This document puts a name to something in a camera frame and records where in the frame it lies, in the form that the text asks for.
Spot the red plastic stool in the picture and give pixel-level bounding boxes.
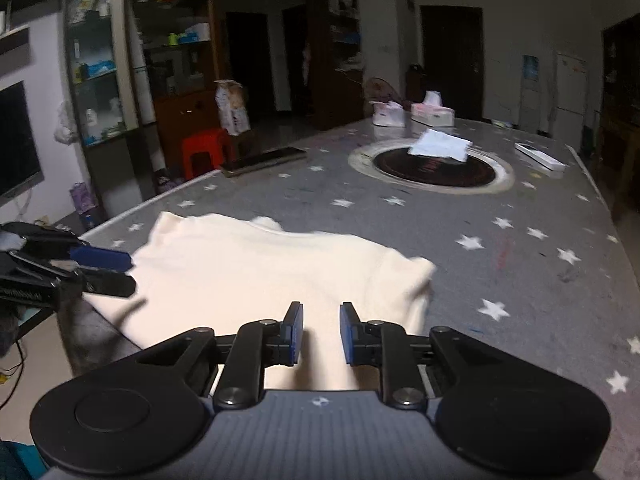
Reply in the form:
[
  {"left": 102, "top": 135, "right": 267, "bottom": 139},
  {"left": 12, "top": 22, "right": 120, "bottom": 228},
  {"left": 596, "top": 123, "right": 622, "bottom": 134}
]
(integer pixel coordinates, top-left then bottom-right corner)
[{"left": 180, "top": 128, "right": 236, "bottom": 181}]

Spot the pink and white tissue box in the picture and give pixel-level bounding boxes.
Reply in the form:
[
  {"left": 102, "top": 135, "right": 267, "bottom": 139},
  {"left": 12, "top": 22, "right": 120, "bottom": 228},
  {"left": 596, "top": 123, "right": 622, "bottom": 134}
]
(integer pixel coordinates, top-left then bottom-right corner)
[{"left": 410, "top": 90, "right": 456, "bottom": 127}]

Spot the dark wooden display cabinet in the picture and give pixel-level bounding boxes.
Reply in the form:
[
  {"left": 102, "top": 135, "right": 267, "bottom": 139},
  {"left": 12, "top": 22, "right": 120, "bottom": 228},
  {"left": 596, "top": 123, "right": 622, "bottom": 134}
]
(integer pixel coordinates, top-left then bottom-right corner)
[{"left": 125, "top": 0, "right": 222, "bottom": 197}]

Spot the white refrigerator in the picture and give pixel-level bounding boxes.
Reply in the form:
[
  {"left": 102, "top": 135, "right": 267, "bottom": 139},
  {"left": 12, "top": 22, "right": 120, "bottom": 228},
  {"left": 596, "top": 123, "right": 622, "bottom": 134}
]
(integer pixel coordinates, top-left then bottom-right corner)
[{"left": 553, "top": 50, "right": 589, "bottom": 154}]

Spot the white folded cloth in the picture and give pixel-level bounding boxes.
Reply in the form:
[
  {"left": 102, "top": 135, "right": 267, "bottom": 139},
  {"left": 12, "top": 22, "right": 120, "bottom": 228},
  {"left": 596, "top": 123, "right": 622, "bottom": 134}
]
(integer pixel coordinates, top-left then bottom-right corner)
[{"left": 407, "top": 128, "right": 473, "bottom": 164}]

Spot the water dispenser with blue bottle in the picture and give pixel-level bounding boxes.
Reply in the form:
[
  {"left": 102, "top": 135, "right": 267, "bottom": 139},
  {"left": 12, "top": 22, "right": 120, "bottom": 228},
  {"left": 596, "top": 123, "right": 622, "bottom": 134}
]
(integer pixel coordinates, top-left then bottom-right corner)
[{"left": 519, "top": 53, "right": 544, "bottom": 134}]

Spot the glass shelf unit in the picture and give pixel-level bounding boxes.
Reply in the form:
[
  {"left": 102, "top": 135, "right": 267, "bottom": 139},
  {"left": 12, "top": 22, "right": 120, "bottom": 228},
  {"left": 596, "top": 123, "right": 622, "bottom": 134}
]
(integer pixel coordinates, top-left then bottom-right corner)
[{"left": 61, "top": 0, "right": 153, "bottom": 222}]

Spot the white remote control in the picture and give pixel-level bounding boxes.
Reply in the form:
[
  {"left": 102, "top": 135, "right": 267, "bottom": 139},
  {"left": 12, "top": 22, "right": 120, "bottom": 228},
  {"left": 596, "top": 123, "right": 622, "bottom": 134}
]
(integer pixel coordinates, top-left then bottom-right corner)
[{"left": 514, "top": 142, "right": 568, "bottom": 172}]

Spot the printed paper bag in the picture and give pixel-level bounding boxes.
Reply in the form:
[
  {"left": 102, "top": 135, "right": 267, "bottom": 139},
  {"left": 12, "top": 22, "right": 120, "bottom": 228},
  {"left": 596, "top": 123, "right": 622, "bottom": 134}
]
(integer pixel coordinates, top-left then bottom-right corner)
[{"left": 213, "top": 79, "right": 251, "bottom": 136}]

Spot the round built-in hot plate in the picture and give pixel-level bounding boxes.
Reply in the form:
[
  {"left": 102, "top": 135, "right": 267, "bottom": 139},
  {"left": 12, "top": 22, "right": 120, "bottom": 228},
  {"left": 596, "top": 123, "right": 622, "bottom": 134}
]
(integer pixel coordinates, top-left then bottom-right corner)
[{"left": 348, "top": 138, "right": 515, "bottom": 195}]

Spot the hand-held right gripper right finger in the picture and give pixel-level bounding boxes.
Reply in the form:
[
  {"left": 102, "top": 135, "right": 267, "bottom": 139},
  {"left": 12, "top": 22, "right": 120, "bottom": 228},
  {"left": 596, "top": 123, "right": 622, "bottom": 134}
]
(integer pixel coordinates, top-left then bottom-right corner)
[{"left": 339, "top": 302, "right": 527, "bottom": 410}]

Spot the dark wooden strip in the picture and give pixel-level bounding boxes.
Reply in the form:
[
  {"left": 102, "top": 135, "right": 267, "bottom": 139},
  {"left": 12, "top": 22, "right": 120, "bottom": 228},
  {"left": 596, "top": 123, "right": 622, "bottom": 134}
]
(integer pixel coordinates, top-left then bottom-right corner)
[{"left": 219, "top": 147, "right": 307, "bottom": 179}]

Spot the dark wooden door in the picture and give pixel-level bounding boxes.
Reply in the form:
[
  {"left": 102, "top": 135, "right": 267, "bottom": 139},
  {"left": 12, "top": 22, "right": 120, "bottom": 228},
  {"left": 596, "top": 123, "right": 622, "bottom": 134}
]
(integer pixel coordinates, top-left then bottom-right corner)
[{"left": 419, "top": 5, "right": 485, "bottom": 121}]

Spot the dark wooden wall cabinet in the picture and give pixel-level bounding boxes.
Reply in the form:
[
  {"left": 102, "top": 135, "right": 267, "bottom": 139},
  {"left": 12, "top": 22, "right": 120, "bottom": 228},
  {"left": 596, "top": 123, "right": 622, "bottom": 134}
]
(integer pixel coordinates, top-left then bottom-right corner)
[{"left": 599, "top": 14, "right": 640, "bottom": 127}]

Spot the purple bag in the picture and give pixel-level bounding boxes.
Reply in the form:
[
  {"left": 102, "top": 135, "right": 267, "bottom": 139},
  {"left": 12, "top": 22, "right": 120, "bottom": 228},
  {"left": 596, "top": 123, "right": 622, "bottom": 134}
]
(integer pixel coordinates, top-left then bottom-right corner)
[{"left": 69, "top": 182, "right": 99, "bottom": 212}]

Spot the floor fan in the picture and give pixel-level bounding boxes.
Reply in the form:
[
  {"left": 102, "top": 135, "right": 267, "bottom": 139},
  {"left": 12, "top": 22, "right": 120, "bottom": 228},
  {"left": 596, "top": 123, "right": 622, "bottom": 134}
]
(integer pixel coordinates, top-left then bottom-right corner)
[{"left": 362, "top": 77, "right": 401, "bottom": 106}]

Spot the grey star-print tablecloth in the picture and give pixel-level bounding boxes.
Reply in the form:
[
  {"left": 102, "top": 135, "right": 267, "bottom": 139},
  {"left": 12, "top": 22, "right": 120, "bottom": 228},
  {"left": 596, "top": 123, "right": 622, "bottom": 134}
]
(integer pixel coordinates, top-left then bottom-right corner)
[{"left": 56, "top": 117, "right": 640, "bottom": 480}]

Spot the cream garment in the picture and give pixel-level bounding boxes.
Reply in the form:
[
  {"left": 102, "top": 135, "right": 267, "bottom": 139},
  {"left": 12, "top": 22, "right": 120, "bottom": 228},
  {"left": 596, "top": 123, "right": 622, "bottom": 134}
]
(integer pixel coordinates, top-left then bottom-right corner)
[{"left": 81, "top": 211, "right": 437, "bottom": 392}]

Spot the small white tissue pack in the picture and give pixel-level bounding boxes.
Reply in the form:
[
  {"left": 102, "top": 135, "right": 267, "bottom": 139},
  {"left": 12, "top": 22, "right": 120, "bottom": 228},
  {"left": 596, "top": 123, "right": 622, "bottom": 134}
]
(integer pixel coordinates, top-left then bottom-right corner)
[{"left": 370, "top": 100, "right": 406, "bottom": 127}]

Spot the white plastic bag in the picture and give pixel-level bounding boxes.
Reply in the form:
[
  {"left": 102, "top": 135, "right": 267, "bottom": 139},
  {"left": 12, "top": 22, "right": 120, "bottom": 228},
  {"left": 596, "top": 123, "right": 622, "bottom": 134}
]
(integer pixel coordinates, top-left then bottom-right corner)
[{"left": 53, "top": 101, "right": 79, "bottom": 144}]

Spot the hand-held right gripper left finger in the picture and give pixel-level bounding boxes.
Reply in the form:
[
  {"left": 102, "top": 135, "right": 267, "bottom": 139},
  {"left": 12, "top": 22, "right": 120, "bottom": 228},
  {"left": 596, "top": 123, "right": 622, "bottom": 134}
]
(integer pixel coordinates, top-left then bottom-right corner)
[{"left": 116, "top": 301, "right": 305, "bottom": 411}]

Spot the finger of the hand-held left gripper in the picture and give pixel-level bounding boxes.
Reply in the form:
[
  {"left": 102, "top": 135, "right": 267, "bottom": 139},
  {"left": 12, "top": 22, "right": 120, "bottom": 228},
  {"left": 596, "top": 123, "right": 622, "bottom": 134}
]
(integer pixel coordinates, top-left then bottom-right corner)
[
  {"left": 77, "top": 269, "right": 137, "bottom": 299},
  {"left": 69, "top": 245, "right": 133, "bottom": 272}
]

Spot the dark wooden shelf unit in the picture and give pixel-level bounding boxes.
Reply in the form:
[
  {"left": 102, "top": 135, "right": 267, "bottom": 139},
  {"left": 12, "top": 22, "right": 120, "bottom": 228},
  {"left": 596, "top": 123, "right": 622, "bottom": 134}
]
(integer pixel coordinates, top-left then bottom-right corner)
[{"left": 305, "top": 0, "right": 364, "bottom": 131}]

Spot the flat-screen television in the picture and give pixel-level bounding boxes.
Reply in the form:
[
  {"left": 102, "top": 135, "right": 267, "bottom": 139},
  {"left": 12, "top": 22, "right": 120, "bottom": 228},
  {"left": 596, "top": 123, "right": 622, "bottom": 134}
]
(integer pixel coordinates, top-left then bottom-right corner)
[{"left": 0, "top": 79, "right": 44, "bottom": 199}]

